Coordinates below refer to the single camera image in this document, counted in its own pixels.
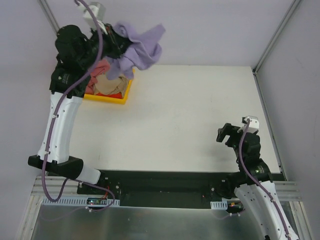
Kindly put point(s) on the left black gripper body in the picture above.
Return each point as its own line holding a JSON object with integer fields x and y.
{"x": 115, "y": 43}

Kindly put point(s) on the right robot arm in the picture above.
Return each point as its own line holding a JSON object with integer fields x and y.
{"x": 253, "y": 184}

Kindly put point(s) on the white cable duct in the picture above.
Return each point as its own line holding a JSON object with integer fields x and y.
{"x": 93, "y": 202}
{"x": 219, "y": 205}

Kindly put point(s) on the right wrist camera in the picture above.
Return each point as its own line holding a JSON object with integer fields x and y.
{"x": 251, "y": 123}

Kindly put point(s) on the aluminium front rail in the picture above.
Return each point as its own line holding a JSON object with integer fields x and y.
{"x": 54, "y": 185}

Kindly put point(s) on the beige t shirt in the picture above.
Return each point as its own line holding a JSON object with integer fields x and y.
{"x": 105, "y": 86}

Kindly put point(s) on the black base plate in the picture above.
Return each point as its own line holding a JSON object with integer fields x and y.
{"x": 167, "y": 189}

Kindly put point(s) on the yellow plastic bin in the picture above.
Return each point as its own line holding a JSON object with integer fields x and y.
{"x": 122, "y": 101}

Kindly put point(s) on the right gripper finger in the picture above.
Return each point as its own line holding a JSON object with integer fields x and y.
{"x": 229, "y": 126}
{"x": 221, "y": 134}

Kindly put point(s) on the aluminium frame post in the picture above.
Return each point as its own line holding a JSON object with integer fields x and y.
{"x": 277, "y": 33}
{"x": 44, "y": 5}

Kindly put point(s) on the right white cable duct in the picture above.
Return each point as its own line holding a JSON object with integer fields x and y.
{"x": 219, "y": 205}

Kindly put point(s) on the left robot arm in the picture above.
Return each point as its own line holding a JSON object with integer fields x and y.
{"x": 77, "y": 57}

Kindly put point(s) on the left white cable duct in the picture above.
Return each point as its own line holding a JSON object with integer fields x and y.
{"x": 93, "y": 202}

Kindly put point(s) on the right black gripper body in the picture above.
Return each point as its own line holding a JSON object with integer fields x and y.
{"x": 231, "y": 136}

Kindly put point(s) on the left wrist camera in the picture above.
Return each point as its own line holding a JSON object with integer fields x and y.
{"x": 98, "y": 11}

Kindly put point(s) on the right aluminium frame post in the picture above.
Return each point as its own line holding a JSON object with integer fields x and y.
{"x": 277, "y": 33}

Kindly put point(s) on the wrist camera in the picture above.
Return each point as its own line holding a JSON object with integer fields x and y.
{"x": 251, "y": 123}
{"x": 98, "y": 11}

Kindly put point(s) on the purple t shirt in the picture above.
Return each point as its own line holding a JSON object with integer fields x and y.
{"x": 144, "y": 52}

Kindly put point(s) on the left aluminium frame post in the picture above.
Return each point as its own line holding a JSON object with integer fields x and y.
{"x": 44, "y": 5}

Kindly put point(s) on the pink t shirt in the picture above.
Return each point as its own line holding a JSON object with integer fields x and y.
{"x": 102, "y": 67}

